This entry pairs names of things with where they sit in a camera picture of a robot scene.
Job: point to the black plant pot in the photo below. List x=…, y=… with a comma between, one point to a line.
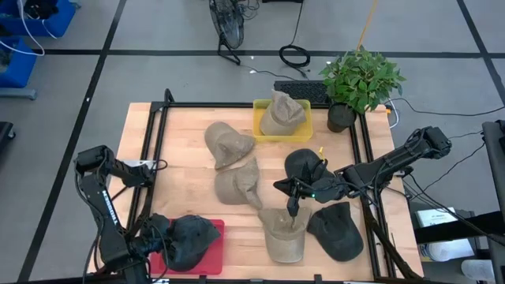
x=340, y=118

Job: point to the black aluminium table frame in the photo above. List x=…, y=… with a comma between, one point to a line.
x=185, y=105

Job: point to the red plastic bin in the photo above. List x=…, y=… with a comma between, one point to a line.
x=218, y=256

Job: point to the black floor fan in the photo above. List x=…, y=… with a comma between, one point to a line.
x=230, y=23

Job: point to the yellow plastic bin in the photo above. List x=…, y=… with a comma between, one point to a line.
x=292, y=138

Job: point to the black keyboard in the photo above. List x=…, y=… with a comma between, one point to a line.
x=307, y=91

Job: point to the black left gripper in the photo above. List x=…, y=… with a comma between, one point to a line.
x=155, y=234

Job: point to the white box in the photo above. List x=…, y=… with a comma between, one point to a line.
x=434, y=217

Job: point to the blue cart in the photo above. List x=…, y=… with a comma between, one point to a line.
x=59, y=21
x=19, y=67

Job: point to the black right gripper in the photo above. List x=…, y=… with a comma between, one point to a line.
x=327, y=188

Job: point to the green leafy plant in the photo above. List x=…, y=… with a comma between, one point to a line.
x=361, y=79

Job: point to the black baseball cap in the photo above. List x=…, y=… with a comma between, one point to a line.
x=335, y=232
x=301, y=161
x=189, y=240

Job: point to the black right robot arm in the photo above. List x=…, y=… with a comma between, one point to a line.
x=394, y=159

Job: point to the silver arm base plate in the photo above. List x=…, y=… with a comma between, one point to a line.
x=128, y=163

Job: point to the yellow tag on right wrist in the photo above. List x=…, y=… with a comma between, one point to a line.
x=321, y=152

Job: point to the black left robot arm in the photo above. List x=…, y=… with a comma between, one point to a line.
x=106, y=213

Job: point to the tan baseball cap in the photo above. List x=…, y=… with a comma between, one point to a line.
x=282, y=116
x=282, y=240
x=236, y=184
x=227, y=144

